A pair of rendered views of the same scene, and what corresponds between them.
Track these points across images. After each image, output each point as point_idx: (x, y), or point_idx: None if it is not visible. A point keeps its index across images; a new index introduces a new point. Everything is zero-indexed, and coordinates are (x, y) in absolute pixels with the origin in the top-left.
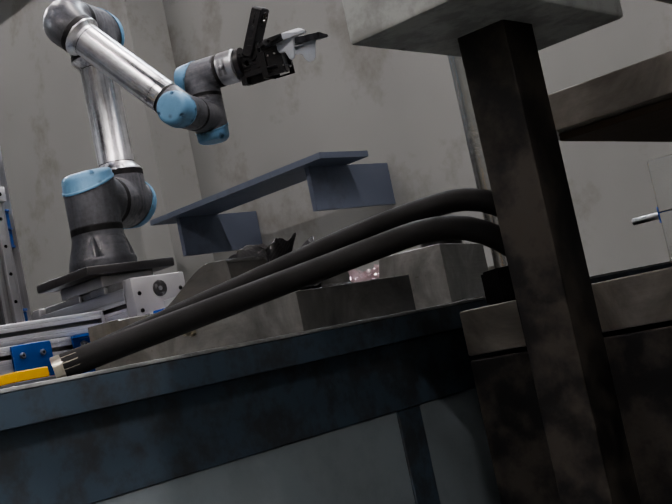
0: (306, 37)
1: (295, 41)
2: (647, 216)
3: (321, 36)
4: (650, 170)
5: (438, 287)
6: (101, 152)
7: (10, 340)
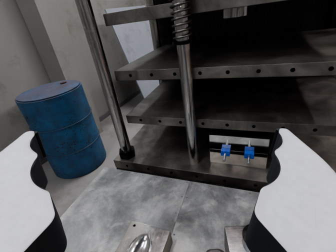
0: (38, 176)
1: (62, 230)
2: (250, 159)
3: (43, 146)
4: (269, 142)
5: None
6: None
7: None
